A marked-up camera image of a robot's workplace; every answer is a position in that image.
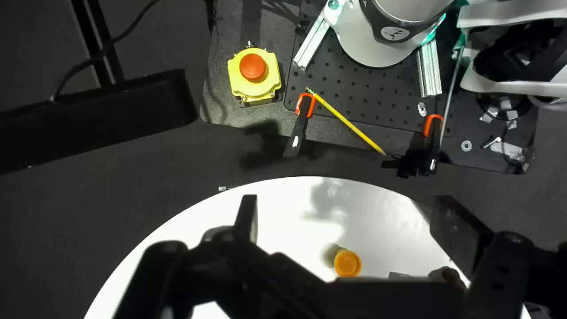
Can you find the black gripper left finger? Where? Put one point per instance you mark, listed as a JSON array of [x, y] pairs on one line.
[[196, 276]]

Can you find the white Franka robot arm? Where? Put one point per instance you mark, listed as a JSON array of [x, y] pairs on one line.
[[384, 23]]

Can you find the yellow emergency stop button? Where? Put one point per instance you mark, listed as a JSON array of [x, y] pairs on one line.
[[254, 73]]

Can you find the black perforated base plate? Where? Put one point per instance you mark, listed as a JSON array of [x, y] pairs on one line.
[[366, 94]]

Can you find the black flat base bar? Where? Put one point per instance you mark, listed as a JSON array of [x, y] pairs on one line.
[[90, 120]]

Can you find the small orange lid tub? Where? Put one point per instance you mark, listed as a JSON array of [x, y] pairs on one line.
[[348, 262]]

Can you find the yellow pencil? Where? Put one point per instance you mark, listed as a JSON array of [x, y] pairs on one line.
[[346, 120]]

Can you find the aluminium profile bar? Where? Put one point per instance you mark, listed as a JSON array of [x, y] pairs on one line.
[[430, 71], [313, 41]]

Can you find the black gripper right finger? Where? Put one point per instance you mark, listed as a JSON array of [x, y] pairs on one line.
[[515, 276]]

